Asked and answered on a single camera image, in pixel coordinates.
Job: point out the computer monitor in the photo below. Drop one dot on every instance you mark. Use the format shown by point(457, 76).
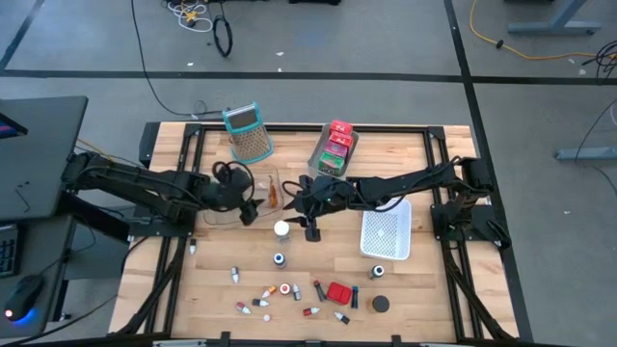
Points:
point(8, 127)

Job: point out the spice jar with white lid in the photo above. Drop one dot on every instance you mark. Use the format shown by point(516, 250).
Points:
point(282, 228)

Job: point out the small orange dropper bottle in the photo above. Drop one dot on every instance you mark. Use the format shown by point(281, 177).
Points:
point(269, 291)

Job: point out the green Apple Jacks cereal box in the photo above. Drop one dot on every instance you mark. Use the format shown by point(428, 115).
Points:
point(331, 164)

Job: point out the red Froot Loops cereal box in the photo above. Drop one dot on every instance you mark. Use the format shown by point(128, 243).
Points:
point(341, 139)

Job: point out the black keyboard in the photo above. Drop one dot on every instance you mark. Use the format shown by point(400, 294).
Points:
point(8, 250)

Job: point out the dark tube with red cap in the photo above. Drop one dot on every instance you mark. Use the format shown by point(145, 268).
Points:
point(319, 290)

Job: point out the small red-label dropper bottle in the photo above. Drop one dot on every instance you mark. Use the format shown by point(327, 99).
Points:
point(311, 311)

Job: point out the black white-label dropper bottle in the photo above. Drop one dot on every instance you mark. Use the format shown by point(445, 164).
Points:
point(341, 317)

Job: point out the white perforated basket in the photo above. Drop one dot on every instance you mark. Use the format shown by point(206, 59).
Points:
point(385, 231)

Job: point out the small black dropper bottle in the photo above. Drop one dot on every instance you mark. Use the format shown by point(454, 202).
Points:
point(260, 302)

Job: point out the black desk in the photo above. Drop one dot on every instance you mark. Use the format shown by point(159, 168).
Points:
point(43, 154)

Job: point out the spice jar with dark lid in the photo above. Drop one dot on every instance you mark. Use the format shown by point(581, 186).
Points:
point(380, 303)

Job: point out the clear glass container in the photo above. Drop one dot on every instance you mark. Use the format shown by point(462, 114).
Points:
point(265, 214)

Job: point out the blue tube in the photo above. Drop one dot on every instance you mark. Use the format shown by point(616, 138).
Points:
point(355, 297)

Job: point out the metal grater with teal frame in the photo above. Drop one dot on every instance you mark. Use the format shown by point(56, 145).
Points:
point(248, 140)

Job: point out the small dark green dropper bottle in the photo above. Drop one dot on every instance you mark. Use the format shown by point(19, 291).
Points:
point(296, 292)

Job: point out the magenta cereal box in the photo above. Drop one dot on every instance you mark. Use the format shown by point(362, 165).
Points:
point(336, 150)

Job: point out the large black food colouring bottle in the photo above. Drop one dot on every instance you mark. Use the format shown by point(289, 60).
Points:
point(376, 272)

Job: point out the small pink-label dropper bottle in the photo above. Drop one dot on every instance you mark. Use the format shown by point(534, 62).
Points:
point(243, 308)

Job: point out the large blue food colouring bottle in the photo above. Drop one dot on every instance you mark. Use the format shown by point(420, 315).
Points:
point(279, 260)

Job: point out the black computer mouse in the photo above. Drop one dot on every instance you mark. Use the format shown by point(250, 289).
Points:
point(21, 296)

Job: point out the grey desk leg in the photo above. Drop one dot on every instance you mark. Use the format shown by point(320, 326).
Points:
point(554, 26)
point(585, 153)

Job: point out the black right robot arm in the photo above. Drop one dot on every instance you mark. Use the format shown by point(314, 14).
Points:
point(410, 183)

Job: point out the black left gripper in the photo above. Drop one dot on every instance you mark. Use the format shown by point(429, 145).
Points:
point(231, 188)

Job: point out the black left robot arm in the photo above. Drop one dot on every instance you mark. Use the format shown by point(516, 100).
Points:
point(144, 185)

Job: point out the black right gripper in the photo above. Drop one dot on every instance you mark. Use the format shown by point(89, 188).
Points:
point(323, 195)

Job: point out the smoked paprika tin red lid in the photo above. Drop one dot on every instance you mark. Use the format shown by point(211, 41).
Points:
point(339, 293)

